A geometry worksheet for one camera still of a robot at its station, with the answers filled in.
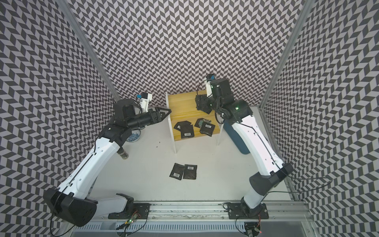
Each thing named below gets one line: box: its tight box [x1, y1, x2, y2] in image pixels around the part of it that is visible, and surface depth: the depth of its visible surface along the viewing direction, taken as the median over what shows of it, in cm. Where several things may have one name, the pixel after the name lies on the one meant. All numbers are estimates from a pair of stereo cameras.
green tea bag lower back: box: [193, 117, 212, 128], surface depth 90 cm
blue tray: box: [223, 120, 251, 155], surface depth 100 cm
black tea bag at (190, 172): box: [183, 163, 198, 180], surface depth 88 cm
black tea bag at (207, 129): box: [199, 121, 216, 137], surface depth 88 cm
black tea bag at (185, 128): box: [173, 120, 194, 136], surface depth 88 cm
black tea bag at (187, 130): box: [180, 121, 195, 139], surface depth 88 cm
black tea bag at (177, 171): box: [169, 162, 186, 181], surface depth 88 cm
